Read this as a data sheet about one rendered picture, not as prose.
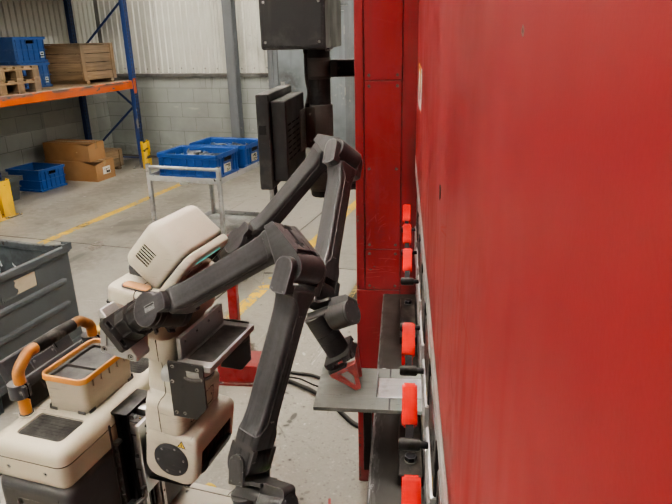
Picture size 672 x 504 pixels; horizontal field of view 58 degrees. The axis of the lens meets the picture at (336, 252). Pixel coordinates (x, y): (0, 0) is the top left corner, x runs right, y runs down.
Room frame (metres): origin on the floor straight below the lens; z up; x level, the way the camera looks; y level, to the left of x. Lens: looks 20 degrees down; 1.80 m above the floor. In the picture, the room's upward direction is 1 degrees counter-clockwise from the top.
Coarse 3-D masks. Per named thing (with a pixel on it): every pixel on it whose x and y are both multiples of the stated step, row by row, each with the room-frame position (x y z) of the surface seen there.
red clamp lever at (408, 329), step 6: (408, 324) 0.97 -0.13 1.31; (414, 324) 0.97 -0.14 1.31; (402, 330) 0.97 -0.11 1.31; (408, 330) 0.96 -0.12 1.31; (414, 330) 0.96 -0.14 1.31; (402, 336) 0.96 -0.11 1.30; (408, 336) 0.95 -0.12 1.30; (414, 336) 0.96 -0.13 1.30; (402, 342) 0.95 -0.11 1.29; (408, 342) 0.94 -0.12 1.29; (414, 342) 0.95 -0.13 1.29; (402, 348) 0.94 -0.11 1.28; (408, 348) 0.94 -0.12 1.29; (414, 348) 0.94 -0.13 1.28; (402, 354) 0.93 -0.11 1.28; (408, 354) 0.93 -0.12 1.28; (414, 354) 0.93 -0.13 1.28; (408, 360) 0.92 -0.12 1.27; (402, 366) 0.91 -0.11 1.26; (408, 366) 0.91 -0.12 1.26; (414, 366) 0.91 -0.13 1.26; (402, 372) 0.91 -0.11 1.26; (408, 372) 0.91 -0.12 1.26; (414, 372) 0.90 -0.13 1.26; (420, 372) 0.91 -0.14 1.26
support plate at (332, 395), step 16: (368, 368) 1.36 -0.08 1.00; (320, 384) 1.29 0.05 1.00; (336, 384) 1.29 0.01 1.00; (368, 384) 1.28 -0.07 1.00; (320, 400) 1.22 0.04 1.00; (336, 400) 1.22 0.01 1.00; (352, 400) 1.22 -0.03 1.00; (368, 400) 1.21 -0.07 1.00; (384, 400) 1.21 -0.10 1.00; (400, 400) 1.21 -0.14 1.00
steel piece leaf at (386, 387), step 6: (378, 378) 1.31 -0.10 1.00; (384, 378) 1.31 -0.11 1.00; (390, 378) 1.30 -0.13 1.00; (378, 384) 1.28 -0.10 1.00; (384, 384) 1.28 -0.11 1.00; (390, 384) 1.28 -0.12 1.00; (396, 384) 1.28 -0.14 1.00; (420, 384) 1.27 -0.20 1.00; (378, 390) 1.25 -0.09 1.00; (384, 390) 1.25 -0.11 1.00; (390, 390) 1.25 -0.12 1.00; (396, 390) 1.25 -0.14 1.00; (420, 390) 1.25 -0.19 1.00; (378, 396) 1.23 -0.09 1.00; (384, 396) 1.23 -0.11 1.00; (390, 396) 1.23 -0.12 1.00; (396, 396) 1.23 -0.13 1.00; (420, 396) 1.22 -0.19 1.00
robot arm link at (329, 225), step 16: (336, 144) 1.54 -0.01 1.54; (336, 160) 1.52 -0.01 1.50; (336, 176) 1.51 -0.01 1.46; (352, 176) 1.53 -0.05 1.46; (336, 192) 1.48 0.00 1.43; (336, 208) 1.45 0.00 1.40; (320, 224) 1.45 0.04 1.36; (336, 224) 1.43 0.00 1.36; (320, 240) 1.41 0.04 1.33; (336, 240) 1.40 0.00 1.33; (320, 256) 1.38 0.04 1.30; (336, 256) 1.38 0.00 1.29; (336, 272) 1.36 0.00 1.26; (336, 288) 1.34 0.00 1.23
